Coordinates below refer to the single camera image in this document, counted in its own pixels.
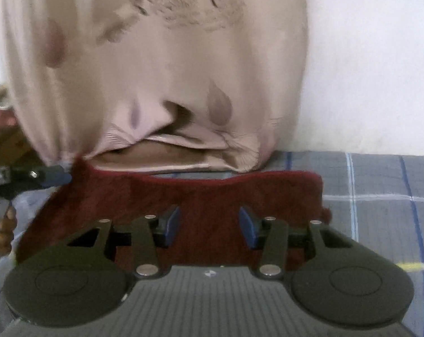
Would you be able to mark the dark patterned cloth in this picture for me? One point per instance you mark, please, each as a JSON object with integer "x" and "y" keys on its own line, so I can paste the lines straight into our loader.
{"x": 5, "y": 130}

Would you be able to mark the beige leaf print curtain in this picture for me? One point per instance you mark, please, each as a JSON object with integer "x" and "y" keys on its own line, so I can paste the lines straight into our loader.
{"x": 156, "y": 59}

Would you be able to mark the dark red towel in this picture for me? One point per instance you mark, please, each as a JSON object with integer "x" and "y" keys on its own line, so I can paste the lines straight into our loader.
{"x": 205, "y": 196}

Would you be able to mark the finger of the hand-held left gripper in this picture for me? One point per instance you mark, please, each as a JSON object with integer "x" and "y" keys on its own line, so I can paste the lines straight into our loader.
{"x": 59, "y": 176}

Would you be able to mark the blue plaid bed sheet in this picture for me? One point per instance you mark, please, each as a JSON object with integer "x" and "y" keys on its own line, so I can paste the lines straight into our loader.
{"x": 380, "y": 182}

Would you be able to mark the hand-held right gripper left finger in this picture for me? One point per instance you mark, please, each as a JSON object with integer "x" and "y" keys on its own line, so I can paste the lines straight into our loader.
{"x": 171, "y": 228}

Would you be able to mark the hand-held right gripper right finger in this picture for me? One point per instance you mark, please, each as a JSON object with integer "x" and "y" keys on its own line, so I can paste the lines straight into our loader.
{"x": 247, "y": 228}

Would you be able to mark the person's left hand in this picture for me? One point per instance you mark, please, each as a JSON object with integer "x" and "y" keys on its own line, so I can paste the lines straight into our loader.
{"x": 2, "y": 233}

